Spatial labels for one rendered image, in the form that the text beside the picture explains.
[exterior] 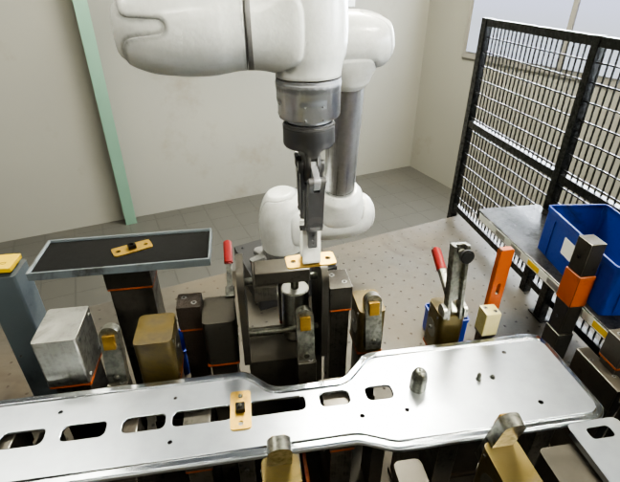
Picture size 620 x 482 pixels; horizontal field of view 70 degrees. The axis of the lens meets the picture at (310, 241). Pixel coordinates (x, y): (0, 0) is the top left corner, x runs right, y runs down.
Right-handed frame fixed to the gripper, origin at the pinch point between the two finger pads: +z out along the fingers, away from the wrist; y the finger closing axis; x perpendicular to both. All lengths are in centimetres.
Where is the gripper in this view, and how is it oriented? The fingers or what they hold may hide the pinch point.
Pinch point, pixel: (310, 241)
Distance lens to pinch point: 73.7
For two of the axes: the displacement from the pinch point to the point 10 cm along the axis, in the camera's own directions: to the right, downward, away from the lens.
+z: 0.1, 8.6, 5.1
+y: 1.9, 5.0, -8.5
